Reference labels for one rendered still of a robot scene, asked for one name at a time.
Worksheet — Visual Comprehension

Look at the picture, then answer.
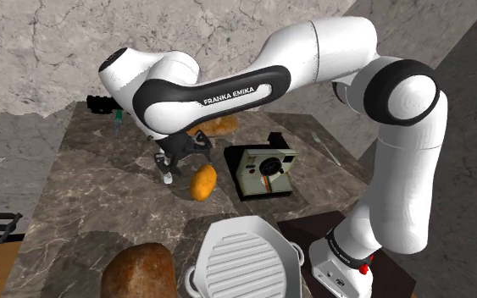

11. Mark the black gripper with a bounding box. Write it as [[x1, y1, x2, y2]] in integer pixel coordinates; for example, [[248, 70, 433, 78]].
[[153, 130, 214, 185]]

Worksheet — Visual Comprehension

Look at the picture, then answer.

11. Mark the yellow-brown potato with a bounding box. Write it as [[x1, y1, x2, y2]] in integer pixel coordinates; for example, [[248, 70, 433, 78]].
[[189, 163, 219, 202]]

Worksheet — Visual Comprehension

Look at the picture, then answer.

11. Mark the long golden bread loaf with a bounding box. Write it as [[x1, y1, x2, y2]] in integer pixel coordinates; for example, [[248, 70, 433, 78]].
[[186, 114, 240, 139]]

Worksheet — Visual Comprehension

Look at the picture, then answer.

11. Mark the black blocky object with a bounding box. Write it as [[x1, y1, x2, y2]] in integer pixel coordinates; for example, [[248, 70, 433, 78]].
[[85, 94, 125, 115]]

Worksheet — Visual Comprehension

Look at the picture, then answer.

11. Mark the white ridged grill pan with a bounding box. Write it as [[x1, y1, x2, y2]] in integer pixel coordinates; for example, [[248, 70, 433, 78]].
[[184, 215, 306, 298]]

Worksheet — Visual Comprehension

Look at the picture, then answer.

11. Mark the large brown bread loaf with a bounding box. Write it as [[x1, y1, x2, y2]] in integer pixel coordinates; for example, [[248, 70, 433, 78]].
[[99, 242, 180, 298]]

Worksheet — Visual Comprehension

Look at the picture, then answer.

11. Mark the silver fork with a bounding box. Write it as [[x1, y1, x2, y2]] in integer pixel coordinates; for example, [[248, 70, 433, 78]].
[[309, 130, 342, 168]]

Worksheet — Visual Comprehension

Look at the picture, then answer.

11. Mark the dark robot stand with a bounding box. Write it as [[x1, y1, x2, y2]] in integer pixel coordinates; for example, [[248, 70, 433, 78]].
[[276, 210, 417, 298]]

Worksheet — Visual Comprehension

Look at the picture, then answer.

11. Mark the green handled screwdriver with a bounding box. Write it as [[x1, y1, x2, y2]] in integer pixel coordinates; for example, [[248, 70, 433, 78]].
[[114, 108, 124, 138]]

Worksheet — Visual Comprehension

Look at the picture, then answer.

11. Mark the cream instant camera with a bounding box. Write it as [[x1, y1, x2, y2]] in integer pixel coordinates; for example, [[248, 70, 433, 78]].
[[223, 131, 299, 203]]

